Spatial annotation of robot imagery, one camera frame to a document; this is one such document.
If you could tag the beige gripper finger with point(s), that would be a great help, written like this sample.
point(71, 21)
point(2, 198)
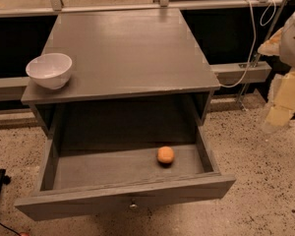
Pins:
point(271, 46)
point(280, 107)

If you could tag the orange fruit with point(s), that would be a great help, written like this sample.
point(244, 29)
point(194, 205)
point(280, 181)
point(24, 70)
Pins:
point(165, 155)

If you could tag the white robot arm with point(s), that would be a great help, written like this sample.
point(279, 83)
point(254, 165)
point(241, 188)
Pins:
point(287, 44)

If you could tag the metal drawer knob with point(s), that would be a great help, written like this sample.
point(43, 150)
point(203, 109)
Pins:
point(133, 205)

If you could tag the grey open drawer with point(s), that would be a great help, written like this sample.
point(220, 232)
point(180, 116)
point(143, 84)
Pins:
point(75, 181)

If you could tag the diagonal metal brace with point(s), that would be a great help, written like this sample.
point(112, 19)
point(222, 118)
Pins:
point(278, 6)

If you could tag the grey wooden cabinet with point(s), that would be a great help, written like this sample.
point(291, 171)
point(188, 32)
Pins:
point(125, 54)

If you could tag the white bowl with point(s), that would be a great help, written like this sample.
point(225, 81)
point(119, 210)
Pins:
point(51, 70)

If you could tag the metal rail frame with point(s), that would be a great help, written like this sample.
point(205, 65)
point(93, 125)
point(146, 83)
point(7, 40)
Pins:
point(128, 4)

